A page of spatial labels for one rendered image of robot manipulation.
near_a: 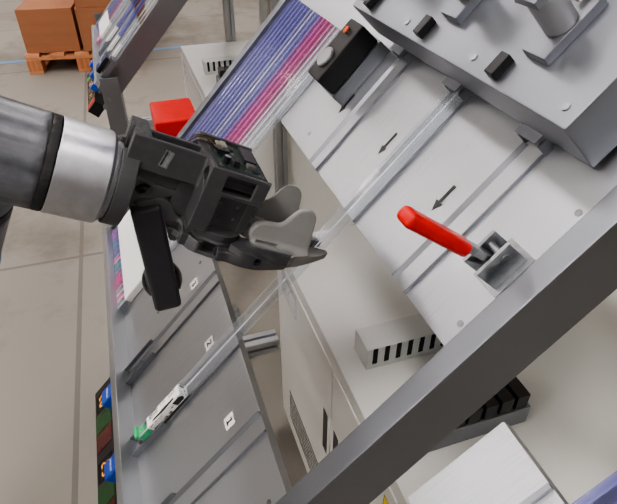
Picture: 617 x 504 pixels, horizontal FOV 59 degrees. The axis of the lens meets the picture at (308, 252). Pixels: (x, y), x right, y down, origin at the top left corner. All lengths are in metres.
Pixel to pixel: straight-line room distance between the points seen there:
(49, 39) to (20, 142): 3.95
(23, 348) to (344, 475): 1.63
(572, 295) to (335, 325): 0.59
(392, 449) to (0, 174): 0.34
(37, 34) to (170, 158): 3.95
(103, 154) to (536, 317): 0.32
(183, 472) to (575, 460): 0.52
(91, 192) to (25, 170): 0.04
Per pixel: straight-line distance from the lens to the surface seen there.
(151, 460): 0.66
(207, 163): 0.44
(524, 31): 0.44
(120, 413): 0.72
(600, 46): 0.40
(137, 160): 0.44
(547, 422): 0.88
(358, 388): 0.85
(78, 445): 1.65
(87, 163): 0.42
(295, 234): 0.49
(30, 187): 0.43
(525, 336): 0.41
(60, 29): 4.33
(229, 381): 0.58
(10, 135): 0.42
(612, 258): 0.40
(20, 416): 1.78
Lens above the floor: 1.28
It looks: 37 degrees down
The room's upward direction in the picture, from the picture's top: straight up
